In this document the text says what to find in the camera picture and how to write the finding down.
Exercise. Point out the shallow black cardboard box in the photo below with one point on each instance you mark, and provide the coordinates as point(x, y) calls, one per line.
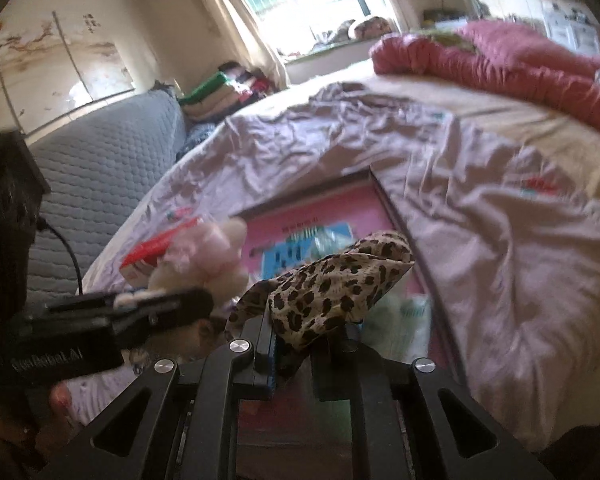
point(305, 199)

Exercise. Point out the leopard print scarf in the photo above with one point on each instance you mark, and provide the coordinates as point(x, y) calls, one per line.
point(330, 285)

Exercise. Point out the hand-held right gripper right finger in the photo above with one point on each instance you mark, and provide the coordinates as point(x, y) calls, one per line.
point(340, 365)

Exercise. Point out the pink and blue book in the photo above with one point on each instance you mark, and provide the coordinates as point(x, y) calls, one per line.
point(290, 230)

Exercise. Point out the person's left hand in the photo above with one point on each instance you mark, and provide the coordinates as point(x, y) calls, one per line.
point(62, 402)

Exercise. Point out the lilac patterned bed sheet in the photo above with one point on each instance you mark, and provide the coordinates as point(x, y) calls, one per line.
point(480, 240)

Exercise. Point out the dark floral pillow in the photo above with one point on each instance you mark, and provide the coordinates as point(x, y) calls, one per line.
point(195, 137)

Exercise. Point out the green patterned cloth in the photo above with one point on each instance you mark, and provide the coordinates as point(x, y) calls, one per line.
point(450, 40)

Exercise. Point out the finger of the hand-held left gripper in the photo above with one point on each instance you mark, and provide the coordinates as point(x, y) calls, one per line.
point(175, 310)

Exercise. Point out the white cabinet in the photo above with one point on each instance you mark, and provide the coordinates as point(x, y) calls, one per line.
point(570, 25)

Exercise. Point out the pink plush toy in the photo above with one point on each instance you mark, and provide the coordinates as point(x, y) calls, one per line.
point(205, 250)

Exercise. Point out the grey quilted headboard cover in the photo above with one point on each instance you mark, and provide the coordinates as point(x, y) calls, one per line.
point(105, 170)

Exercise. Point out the clothes on window sill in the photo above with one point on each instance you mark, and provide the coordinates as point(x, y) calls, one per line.
point(370, 27)

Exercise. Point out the blossom painted wardrobe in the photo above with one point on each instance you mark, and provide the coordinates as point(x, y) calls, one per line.
point(55, 70)

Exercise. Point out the large green tissue pack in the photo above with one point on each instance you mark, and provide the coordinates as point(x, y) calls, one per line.
point(405, 320)

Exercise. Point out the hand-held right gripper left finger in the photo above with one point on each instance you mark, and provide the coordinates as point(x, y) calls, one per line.
point(260, 360)

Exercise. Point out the stack of folded clothes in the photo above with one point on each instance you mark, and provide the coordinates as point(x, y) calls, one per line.
point(215, 92)

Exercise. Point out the red and white cardboard box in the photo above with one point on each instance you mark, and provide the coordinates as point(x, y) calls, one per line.
point(145, 255)

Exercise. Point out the pink quilt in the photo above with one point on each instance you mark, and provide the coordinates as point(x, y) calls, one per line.
point(505, 60)

